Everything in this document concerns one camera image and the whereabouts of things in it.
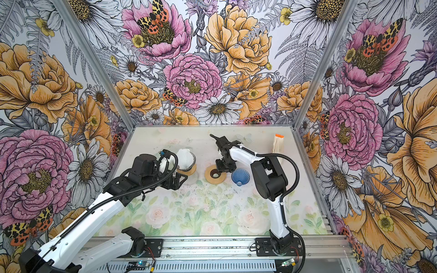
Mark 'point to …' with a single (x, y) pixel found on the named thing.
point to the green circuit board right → (286, 263)
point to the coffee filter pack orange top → (278, 144)
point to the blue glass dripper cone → (240, 177)
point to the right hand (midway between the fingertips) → (222, 175)
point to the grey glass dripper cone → (190, 166)
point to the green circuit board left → (137, 265)
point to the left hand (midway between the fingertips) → (177, 180)
